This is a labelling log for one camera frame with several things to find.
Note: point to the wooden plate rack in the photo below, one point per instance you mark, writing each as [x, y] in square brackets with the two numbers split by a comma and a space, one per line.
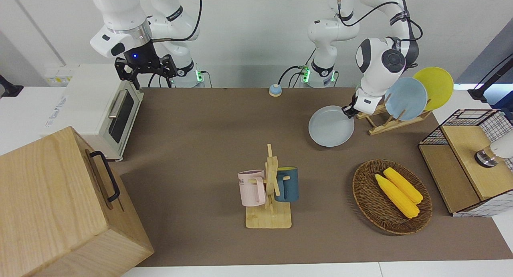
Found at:
[384, 126]

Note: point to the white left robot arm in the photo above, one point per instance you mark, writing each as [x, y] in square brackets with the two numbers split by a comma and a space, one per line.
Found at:
[376, 60]

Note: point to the dark teal mug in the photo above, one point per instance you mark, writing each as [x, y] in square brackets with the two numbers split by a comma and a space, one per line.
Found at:
[289, 187]

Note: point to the white power strip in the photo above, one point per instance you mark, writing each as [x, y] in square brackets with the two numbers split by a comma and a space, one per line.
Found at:
[59, 75]

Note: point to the gray plate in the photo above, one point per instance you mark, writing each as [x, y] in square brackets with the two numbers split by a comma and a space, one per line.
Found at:
[328, 128]

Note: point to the light blue plate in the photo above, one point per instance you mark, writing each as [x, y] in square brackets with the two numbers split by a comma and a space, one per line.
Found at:
[406, 98]

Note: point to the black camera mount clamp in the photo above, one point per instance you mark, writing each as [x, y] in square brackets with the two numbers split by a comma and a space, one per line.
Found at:
[10, 88]

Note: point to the yellow plate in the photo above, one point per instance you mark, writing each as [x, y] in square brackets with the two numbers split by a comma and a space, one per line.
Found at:
[437, 84]

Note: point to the brown table mat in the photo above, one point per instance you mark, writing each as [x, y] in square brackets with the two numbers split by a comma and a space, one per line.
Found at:
[200, 148]

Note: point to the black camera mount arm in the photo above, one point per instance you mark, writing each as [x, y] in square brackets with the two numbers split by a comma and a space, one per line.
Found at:
[493, 78]

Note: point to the yellow corn cob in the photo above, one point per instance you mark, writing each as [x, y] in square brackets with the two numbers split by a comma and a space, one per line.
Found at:
[396, 197]
[402, 185]

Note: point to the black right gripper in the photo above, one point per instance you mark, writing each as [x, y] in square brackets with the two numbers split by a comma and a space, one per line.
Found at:
[140, 60]

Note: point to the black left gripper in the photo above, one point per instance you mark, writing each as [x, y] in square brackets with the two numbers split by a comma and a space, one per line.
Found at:
[352, 105]

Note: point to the brown wicker basket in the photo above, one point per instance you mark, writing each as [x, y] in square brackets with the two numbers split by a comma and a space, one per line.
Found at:
[372, 205]

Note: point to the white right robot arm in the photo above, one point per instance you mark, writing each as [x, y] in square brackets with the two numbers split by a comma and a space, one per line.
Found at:
[120, 12]

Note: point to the pink mug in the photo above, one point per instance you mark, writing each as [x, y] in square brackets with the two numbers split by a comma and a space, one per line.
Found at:
[250, 189]

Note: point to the blue call bell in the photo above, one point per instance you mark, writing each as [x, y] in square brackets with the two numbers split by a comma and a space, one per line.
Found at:
[275, 90]

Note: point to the white toaster oven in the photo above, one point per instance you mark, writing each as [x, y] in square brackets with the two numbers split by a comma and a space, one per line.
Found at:
[88, 108]

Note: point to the wooden mug rack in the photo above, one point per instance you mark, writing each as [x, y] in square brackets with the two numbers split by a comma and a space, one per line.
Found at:
[271, 189]

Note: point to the light wooden drawer cabinet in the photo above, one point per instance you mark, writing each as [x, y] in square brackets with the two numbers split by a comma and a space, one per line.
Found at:
[52, 213]

